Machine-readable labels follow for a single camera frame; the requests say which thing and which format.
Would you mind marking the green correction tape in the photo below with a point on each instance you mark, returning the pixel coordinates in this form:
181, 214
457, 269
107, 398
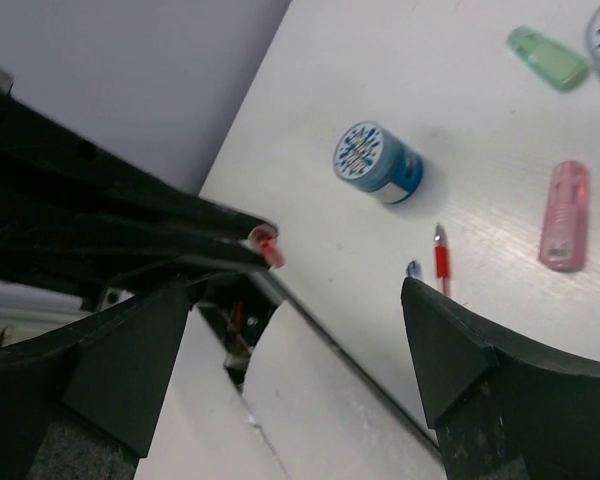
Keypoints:
558, 65

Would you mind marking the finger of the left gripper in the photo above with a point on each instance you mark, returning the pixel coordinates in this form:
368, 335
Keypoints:
62, 196

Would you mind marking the red pen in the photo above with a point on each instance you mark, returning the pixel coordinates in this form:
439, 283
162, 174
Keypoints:
441, 260

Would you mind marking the blue jar near centre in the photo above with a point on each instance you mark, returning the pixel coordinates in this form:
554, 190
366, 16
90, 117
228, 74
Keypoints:
376, 162

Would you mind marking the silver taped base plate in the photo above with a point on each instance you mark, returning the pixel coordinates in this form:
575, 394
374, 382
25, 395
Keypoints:
301, 414

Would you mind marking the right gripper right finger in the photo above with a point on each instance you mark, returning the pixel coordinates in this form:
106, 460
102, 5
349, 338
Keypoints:
502, 406

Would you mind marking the pink correction tape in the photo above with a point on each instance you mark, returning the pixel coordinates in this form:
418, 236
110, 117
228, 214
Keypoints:
563, 240

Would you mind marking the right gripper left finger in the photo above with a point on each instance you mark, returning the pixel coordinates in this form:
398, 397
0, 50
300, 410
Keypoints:
83, 401

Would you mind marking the blue pen cap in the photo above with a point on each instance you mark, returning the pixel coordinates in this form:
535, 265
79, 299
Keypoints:
414, 270

